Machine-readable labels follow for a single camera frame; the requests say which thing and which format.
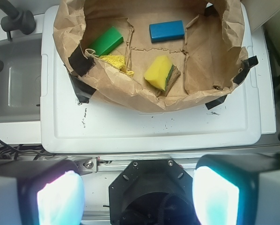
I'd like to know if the green rectangular block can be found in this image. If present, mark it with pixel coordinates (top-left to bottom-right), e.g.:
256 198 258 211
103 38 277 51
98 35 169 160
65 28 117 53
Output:
88 26 124 56

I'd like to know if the black tape strip lower right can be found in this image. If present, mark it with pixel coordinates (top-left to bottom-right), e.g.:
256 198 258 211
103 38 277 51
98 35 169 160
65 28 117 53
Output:
205 95 227 110

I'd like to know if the aluminium rail frame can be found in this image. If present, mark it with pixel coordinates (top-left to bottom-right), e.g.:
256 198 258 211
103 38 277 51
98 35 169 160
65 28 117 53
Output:
69 152 202 175

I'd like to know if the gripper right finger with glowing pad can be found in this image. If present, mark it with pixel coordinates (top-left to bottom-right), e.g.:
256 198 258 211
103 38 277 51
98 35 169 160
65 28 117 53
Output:
192 153 280 225

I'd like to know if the yellow knitted cloth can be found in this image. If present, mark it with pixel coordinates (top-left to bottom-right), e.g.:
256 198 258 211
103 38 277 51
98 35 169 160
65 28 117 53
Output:
99 55 134 77

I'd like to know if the black cables left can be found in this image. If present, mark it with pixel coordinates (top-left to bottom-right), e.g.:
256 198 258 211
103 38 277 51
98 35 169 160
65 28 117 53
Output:
0 132 52 162

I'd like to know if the black octagonal mount plate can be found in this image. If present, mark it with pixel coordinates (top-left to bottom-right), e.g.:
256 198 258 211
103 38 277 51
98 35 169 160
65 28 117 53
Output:
109 159 199 225

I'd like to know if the blue rectangular block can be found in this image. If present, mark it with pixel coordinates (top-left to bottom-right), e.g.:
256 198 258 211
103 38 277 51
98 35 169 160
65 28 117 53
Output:
149 20 185 43

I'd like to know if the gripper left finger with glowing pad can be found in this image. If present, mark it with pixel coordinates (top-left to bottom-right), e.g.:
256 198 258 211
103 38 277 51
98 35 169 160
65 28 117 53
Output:
0 160 85 225

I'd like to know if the black tape strip lower left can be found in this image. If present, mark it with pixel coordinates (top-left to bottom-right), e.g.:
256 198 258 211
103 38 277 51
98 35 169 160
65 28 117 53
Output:
69 74 96 103

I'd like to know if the black faucet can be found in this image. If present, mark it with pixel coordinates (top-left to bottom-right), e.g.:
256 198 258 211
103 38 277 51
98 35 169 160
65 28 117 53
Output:
0 0 36 41

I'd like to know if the brown paper bag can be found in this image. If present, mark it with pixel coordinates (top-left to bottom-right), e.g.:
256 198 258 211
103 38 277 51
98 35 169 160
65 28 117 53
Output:
53 0 248 113

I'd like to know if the black tape strip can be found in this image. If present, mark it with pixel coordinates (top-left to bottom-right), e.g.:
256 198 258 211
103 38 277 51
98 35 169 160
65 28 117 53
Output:
68 45 96 77
205 95 227 110
233 56 258 85
69 74 96 103

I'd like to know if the white plastic tray lid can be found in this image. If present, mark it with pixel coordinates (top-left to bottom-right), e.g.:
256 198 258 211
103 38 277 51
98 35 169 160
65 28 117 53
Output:
40 6 261 154

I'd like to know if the grey sink basin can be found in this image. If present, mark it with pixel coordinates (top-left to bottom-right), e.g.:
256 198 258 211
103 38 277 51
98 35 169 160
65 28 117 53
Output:
0 34 42 123

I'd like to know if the yellow green sponge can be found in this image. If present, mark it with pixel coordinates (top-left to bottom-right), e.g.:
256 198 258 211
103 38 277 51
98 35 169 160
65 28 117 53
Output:
144 55 174 91

